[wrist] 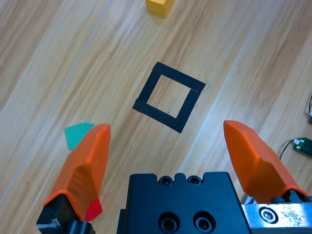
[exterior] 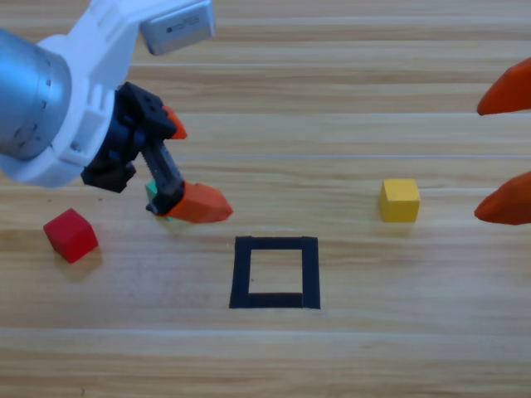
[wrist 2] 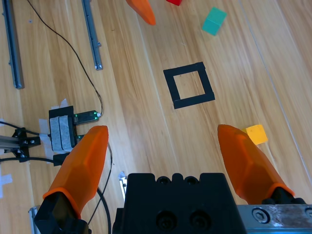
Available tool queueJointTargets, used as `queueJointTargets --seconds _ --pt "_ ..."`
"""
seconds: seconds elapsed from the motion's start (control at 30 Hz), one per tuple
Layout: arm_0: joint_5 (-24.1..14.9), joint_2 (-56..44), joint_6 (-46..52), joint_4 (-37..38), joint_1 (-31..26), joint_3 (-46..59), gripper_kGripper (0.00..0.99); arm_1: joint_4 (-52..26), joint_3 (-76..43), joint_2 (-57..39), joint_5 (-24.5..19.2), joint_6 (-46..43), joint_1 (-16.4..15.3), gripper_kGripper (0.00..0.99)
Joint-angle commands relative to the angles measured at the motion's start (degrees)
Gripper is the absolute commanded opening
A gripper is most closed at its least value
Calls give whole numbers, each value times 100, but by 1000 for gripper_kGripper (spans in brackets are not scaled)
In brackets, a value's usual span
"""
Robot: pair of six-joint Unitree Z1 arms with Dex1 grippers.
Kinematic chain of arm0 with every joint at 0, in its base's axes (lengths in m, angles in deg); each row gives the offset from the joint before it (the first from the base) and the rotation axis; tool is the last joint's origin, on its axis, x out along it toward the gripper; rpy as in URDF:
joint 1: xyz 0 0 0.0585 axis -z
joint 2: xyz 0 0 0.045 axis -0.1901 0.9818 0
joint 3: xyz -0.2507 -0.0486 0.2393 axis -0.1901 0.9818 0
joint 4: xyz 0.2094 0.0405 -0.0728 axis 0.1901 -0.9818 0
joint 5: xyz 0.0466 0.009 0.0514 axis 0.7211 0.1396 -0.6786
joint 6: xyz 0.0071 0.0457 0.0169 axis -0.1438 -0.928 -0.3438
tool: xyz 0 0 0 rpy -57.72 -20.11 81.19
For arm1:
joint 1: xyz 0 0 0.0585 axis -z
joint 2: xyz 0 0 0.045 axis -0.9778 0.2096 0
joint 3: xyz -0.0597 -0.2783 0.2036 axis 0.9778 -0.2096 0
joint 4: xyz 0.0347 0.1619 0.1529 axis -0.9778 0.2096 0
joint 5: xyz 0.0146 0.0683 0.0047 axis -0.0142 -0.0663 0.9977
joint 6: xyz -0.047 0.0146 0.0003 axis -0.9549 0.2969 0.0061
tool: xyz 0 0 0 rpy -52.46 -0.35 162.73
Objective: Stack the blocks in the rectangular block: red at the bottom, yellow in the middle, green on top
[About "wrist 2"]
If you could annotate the yellow cube block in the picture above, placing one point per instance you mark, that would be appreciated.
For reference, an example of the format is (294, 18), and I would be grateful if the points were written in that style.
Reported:
(257, 134)

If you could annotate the black tape square outline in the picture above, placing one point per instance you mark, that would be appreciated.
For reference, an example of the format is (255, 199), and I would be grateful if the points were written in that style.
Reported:
(171, 87)

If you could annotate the black metal bracket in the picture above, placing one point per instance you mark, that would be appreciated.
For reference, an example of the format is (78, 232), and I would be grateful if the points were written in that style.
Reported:
(26, 141)

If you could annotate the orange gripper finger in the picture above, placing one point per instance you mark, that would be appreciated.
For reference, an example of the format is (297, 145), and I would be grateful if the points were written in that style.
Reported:
(246, 165)
(83, 168)
(143, 11)

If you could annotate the grey foam pad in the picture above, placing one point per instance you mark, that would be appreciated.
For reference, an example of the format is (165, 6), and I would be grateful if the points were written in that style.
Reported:
(66, 131)
(55, 134)

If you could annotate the white tape piece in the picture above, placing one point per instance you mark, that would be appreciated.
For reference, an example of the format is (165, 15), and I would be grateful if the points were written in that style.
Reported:
(62, 103)
(44, 124)
(2, 122)
(46, 146)
(5, 180)

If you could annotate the short aluminium rail end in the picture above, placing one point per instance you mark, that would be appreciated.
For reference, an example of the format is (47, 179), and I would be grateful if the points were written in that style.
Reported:
(122, 181)
(33, 219)

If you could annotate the black dongle with green led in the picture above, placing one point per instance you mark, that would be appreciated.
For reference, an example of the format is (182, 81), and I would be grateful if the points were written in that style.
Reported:
(78, 137)
(85, 116)

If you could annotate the red cube block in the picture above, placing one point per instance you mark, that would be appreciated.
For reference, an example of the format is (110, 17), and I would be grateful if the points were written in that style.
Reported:
(175, 2)

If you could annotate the long aluminium rail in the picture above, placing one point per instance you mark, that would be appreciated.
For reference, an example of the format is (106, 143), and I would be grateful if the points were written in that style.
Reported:
(13, 48)
(93, 36)

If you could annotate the black usb hub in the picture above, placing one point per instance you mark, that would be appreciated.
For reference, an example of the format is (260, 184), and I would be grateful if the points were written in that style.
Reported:
(61, 111)

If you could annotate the green cube block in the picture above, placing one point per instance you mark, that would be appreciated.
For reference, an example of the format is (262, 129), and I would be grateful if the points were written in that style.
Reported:
(214, 20)

